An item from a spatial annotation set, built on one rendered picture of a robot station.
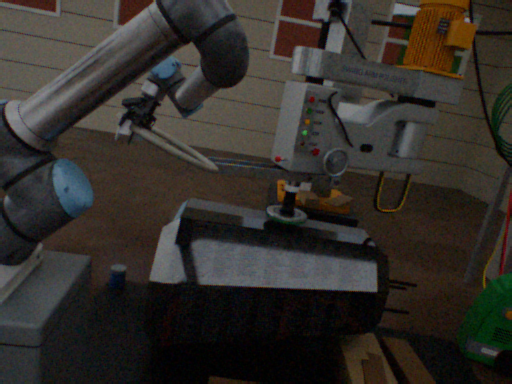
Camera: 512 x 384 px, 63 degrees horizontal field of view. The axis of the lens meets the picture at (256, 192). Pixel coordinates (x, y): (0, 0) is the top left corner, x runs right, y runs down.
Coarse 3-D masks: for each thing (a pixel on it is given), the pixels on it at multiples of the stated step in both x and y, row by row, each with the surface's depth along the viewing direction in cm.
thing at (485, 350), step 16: (496, 288) 263; (480, 304) 270; (496, 304) 258; (464, 320) 284; (480, 320) 263; (496, 320) 258; (464, 336) 274; (480, 336) 262; (496, 336) 259; (464, 352) 271; (480, 352) 264; (496, 352) 261
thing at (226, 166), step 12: (228, 168) 189; (240, 168) 192; (252, 168) 194; (264, 168) 197; (276, 168) 212; (288, 180) 204; (300, 180) 206; (312, 180) 209; (324, 180) 212; (336, 180) 211
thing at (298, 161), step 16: (288, 80) 202; (288, 96) 201; (320, 96) 190; (336, 96) 194; (288, 112) 200; (288, 128) 199; (320, 128) 196; (288, 144) 198; (320, 144) 199; (272, 160) 213; (288, 160) 197; (304, 160) 198; (320, 160) 201
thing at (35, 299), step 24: (48, 264) 127; (72, 264) 129; (24, 288) 112; (48, 288) 114; (72, 288) 119; (0, 312) 101; (24, 312) 103; (48, 312) 105; (72, 312) 123; (0, 336) 99; (24, 336) 99; (48, 336) 105; (72, 336) 127; (0, 360) 101; (24, 360) 101; (48, 360) 108; (72, 360) 131
